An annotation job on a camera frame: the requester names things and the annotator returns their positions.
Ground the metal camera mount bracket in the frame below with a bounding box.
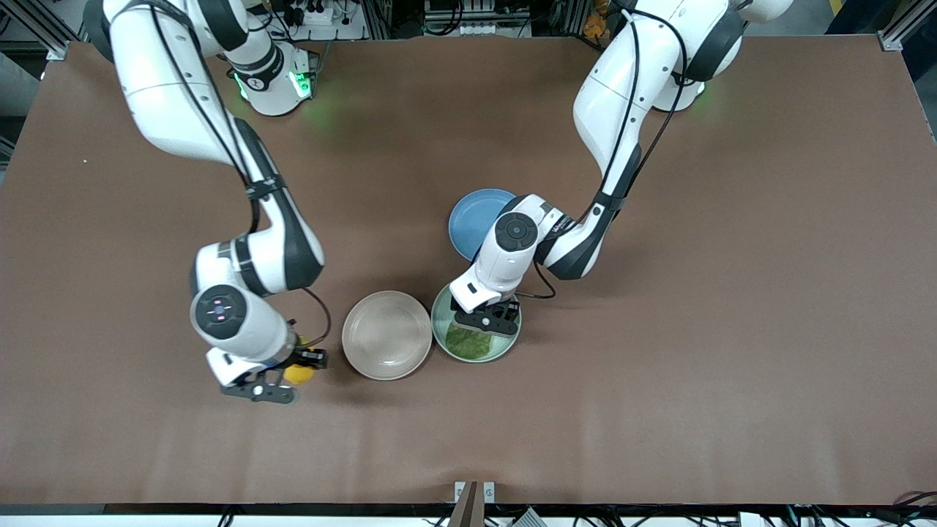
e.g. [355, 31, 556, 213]
[448, 481, 497, 527]

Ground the bag of orange fruit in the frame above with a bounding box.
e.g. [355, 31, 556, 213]
[583, 0, 610, 39]

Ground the white power strip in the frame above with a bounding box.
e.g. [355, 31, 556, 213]
[282, 0, 367, 41]

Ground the green lettuce leaf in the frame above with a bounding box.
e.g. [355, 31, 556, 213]
[445, 326, 493, 360]

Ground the beige plate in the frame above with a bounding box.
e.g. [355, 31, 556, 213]
[341, 290, 433, 381]

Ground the yellow lemon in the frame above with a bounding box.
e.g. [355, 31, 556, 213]
[283, 335, 316, 386]

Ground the grey panel beside table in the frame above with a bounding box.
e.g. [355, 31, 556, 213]
[0, 51, 42, 118]

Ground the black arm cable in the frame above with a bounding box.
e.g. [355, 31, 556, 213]
[533, 6, 690, 301]
[150, 0, 332, 346]

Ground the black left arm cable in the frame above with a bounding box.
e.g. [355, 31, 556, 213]
[533, 6, 690, 301]

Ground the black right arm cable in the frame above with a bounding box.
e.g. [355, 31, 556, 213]
[150, 0, 332, 346]

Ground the blue plate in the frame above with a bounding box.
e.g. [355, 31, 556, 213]
[448, 188, 518, 262]

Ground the light green plate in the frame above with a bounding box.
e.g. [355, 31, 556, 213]
[430, 282, 523, 364]

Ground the aluminium frame profile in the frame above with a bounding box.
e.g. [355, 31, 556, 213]
[0, 0, 74, 61]
[878, 9, 929, 52]

